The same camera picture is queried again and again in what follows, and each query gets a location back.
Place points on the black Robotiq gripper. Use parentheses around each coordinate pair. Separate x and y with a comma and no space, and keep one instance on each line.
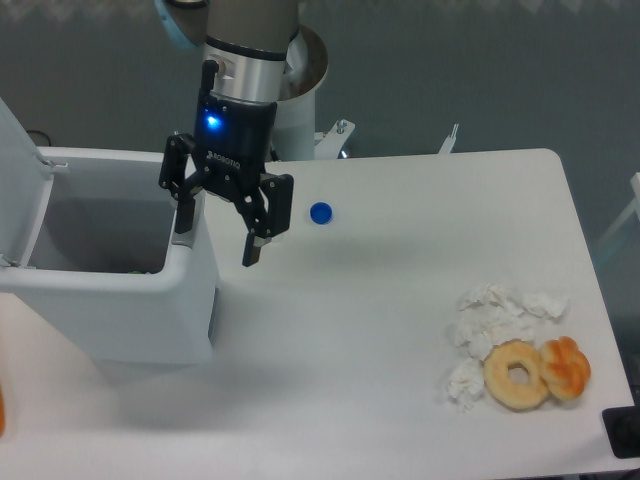
(230,144)

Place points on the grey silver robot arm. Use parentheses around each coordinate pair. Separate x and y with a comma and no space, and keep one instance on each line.
(245,45)

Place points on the blue bottle cap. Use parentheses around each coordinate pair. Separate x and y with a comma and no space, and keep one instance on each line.
(321,213)

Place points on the white plastic trash can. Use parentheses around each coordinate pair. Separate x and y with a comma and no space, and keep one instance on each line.
(109,272)

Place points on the crumpled white tissue large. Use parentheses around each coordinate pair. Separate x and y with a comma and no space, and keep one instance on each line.
(489,316)

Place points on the crumpled white tissue lower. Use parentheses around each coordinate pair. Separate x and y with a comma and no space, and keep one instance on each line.
(466,384)

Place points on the orange object at edge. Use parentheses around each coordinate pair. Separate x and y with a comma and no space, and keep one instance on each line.
(2,414)

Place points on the crumpled white tissue right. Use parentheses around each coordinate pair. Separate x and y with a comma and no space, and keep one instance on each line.
(546,306)

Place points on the glazed twisted bread roll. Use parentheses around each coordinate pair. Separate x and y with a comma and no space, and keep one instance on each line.
(564,368)

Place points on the black device at corner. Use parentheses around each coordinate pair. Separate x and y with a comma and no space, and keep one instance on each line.
(622,428)

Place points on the white metal bracket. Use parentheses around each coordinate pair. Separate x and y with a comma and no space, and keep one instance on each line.
(333,143)

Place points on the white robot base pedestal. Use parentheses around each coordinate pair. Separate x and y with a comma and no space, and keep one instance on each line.
(293,137)

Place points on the white clamp bracket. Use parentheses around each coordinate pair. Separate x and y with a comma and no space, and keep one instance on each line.
(449,142)

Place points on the plain ring donut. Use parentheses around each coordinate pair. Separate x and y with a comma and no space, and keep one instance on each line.
(512,376)

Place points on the white frame at right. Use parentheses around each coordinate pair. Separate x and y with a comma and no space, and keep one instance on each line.
(621,230)

